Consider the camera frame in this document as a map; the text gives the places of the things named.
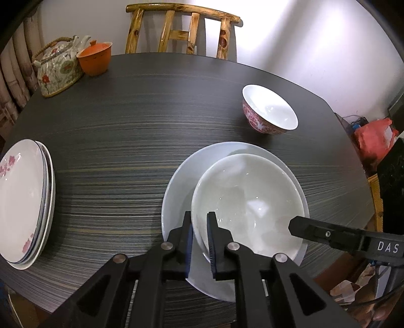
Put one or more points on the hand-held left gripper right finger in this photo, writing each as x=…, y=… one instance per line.
x=212, y=249

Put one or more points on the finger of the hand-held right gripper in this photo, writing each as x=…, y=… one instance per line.
x=318, y=231

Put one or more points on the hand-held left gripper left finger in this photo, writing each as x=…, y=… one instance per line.
x=189, y=252

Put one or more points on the large white plate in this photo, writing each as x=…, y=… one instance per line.
x=180, y=195

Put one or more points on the small white floral bowl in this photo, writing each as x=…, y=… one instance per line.
x=246, y=195

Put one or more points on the pink patterned bowl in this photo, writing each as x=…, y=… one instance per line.
x=268, y=107

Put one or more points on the blue-rimmed plate pink flowers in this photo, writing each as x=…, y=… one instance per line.
x=52, y=195
x=46, y=189

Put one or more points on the white plate pink blossom print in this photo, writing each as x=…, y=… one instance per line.
x=19, y=201

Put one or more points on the brown patterned cloth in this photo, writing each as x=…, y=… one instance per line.
x=350, y=293

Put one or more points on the red plastic bag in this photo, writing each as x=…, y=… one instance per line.
x=374, y=138

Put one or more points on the dark wooden side table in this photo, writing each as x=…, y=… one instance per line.
x=347, y=126

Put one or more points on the dark box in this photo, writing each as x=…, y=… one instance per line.
x=396, y=108

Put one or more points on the orange lidded tea cup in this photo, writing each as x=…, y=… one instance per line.
x=94, y=63

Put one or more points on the floral ceramic teapot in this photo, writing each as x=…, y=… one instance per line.
x=56, y=72

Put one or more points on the bamboo wooden chair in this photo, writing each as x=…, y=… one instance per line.
x=176, y=8

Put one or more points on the yellow wooden frame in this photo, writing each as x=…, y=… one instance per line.
x=375, y=195

